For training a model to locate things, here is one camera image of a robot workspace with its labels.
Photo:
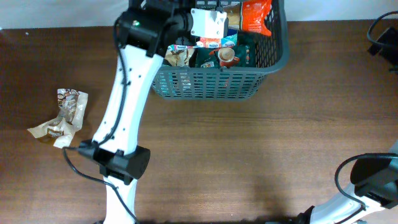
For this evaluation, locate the beige brown snack bag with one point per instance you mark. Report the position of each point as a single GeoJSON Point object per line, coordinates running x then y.
{"type": "Point", "coordinates": [60, 131]}
{"type": "Point", "coordinates": [179, 58]}

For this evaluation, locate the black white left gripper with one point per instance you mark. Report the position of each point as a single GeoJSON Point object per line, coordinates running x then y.
{"type": "Point", "coordinates": [196, 34]}

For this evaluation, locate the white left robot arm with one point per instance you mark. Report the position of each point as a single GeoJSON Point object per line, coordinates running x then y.
{"type": "Point", "coordinates": [141, 36]}

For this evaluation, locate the blue tissue pack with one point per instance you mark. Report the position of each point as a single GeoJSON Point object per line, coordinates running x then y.
{"type": "Point", "coordinates": [229, 41]}

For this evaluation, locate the green Nescafe coffee bag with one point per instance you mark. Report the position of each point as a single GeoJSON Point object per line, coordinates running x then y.
{"type": "Point", "coordinates": [243, 54]}

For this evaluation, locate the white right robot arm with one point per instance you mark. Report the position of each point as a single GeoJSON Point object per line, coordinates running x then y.
{"type": "Point", "coordinates": [372, 188]}

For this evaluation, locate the grey plastic lattice basket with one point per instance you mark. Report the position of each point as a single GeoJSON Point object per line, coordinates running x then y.
{"type": "Point", "coordinates": [234, 83]}

